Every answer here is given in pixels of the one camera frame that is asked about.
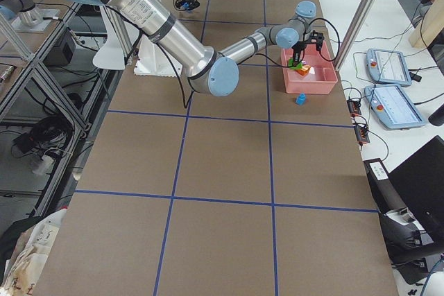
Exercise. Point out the aluminium frame profile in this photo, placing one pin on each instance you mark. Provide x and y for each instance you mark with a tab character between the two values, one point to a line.
352	32

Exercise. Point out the grey teach pendant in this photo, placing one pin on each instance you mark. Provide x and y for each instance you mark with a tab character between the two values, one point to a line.
387	67
393	107

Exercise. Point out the black device with label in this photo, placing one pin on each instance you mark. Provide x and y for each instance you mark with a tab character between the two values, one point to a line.
384	194

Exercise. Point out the pink plastic box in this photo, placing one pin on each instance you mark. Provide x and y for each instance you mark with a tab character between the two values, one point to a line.
321	79

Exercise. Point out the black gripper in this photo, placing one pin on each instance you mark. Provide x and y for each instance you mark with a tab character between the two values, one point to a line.
186	0
297	48

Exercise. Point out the small blue toy block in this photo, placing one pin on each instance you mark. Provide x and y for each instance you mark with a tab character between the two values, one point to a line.
301	99

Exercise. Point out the white cloth bag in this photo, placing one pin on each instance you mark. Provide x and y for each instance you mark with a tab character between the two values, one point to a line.
30	254

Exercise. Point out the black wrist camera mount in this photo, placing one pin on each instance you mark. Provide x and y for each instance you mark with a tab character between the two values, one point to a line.
316	38

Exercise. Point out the grey usb hub near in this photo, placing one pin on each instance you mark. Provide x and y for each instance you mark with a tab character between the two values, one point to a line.
354	107

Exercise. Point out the black laptop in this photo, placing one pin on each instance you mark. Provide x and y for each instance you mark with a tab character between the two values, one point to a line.
419	182

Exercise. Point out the grey usb hub far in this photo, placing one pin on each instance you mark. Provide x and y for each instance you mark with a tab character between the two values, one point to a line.
361	132

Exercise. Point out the neighbour grey robot arm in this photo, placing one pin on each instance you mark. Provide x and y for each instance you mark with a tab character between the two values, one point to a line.
26	16

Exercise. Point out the green toy block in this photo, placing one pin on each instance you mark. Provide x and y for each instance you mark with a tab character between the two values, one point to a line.
292	64

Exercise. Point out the grey teach pendant far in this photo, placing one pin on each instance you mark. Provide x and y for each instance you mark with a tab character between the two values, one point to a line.
387	67

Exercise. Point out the grey usb hub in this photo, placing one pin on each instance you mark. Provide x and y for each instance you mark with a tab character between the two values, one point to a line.
354	107
361	132

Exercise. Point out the grey teach pendant near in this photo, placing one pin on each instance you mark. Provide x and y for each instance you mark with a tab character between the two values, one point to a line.
393	107

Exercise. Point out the orange sloped toy block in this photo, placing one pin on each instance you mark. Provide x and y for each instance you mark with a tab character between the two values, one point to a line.
303	70

